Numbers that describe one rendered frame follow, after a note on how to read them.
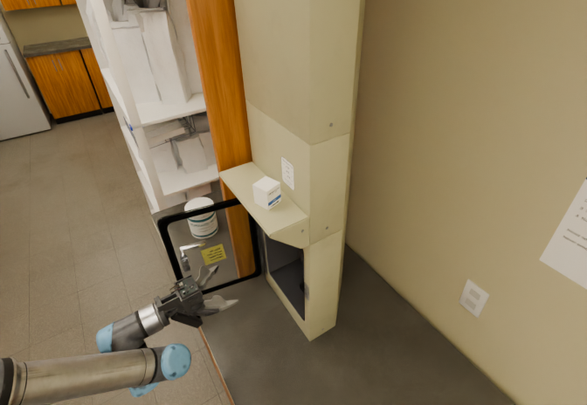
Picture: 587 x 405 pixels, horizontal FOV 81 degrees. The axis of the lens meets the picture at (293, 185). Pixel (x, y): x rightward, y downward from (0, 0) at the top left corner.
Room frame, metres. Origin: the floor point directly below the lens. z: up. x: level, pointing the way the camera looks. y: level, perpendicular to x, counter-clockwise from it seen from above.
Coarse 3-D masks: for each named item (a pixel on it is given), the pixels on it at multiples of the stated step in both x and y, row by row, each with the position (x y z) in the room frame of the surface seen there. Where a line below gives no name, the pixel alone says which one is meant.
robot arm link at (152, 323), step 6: (150, 306) 0.56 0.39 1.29; (144, 312) 0.54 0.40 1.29; (150, 312) 0.54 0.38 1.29; (156, 312) 0.54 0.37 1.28; (144, 318) 0.53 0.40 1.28; (150, 318) 0.53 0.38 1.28; (156, 318) 0.53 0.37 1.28; (144, 324) 0.51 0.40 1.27; (150, 324) 0.52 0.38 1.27; (156, 324) 0.52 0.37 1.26; (162, 324) 0.53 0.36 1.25; (150, 330) 0.51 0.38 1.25; (156, 330) 0.52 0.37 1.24
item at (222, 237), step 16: (240, 208) 0.88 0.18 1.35; (176, 224) 0.81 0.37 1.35; (192, 224) 0.82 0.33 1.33; (208, 224) 0.84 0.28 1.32; (224, 224) 0.86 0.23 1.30; (240, 224) 0.88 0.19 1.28; (176, 240) 0.80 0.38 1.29; (192, 240) 0.82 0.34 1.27; (208, 240) 0.84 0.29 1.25; (224, 240) 0.85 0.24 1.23; (240, 240) 0.87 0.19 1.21; (176, 256) 0.80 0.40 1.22; (192, 256) 0.81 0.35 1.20; (208, 256) 0.83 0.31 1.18; (224, 256) 0.85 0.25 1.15; (240, 256) 0.87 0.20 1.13; (192, 272) 0.81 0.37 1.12; (224, 272) 0.85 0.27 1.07; (240, 272) 0.87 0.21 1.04; (208, 288) 0.82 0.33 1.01
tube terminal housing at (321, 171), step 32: (256, 128) 0.87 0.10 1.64; (352, 128) 0.78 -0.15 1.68; (256, 160) 0.89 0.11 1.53; (288, 160) 0.72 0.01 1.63; (320, 160) 0.65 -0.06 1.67; (288, 192) 0.73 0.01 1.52; (320, 192) 0.66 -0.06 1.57; (320, 224) 0.66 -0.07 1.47; (320, 256) 0.66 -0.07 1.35; (320, 288) 0.66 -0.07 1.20; (320, 320) 0.66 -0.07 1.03
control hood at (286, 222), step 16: (224, 176) 0.83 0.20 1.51; (240, 176) 0.83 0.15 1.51; (256, 176) 0.83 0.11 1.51; (240, 192) 0.75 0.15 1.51; (256, 208) 0.68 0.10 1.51; (272, 208) 0.68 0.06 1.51; (288, 208) 0.68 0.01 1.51; (272, 224) 0.62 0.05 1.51; (288, 224) 0.62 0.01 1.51; (304, 224) 0.63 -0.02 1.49; (288, 240) 0.61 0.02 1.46; (304, 240) 0.63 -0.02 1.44
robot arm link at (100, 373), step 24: (0, 360) 0.31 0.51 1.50; (48, 360) 0.34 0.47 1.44; (72, 360) 0.35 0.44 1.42; (96, 360) 0.36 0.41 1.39; (120, 360) 0.37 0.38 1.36; (144, 360) 0.39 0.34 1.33; (168, 360) 0.40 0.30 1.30; (0, 384) 0.27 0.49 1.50; (24, 384) 0.29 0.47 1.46; (48, 384) 0.30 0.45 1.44; (72, 384) 0.31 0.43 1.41; (96, 384) 0.32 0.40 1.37; (120, 384) 0.34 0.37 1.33; (144, 384) 0.37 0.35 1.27
